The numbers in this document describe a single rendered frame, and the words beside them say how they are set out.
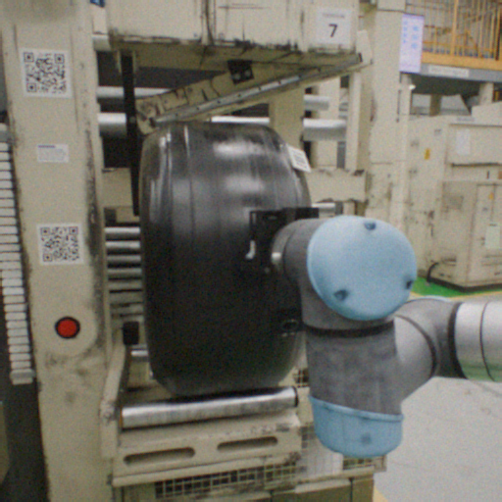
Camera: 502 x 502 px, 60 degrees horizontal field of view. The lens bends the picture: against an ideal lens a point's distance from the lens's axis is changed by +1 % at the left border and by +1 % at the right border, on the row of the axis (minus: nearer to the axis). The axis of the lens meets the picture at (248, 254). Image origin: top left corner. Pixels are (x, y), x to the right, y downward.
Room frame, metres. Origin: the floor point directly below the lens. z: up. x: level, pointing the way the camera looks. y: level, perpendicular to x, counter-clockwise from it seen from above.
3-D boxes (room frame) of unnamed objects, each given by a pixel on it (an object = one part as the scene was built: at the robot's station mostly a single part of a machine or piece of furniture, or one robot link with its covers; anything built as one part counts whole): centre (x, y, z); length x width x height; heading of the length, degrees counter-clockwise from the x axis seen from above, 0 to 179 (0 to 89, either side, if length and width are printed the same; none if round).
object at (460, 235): (5.05, -2.75, 0.62); 0.91 x 0.58 x 1.25; 110
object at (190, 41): (1.22, 0.04, 1.71); 0.61 x 0.25 x 0.15; 102
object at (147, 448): (0.77, 0.08, 0.83); 0.36 x 0.09 x 0.06; 102
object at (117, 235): (1.23, 0.40, 1.05); 0.20 x 0.15 x 0.30; 102
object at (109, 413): (0.87, 0.28, 0.90); 0.40 x 0.03 x 0.10; 12
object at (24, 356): (0.79, 0.43, 1.19); 0.05 x 0.04 x 0.48; 12
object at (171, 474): (0.90, 0.11, 0.80); 0.37 x 0.36 x 0.02; 12
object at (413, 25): (4.61, -1.48, 2.60); 0.60 x 0.05 x 0.55; 110
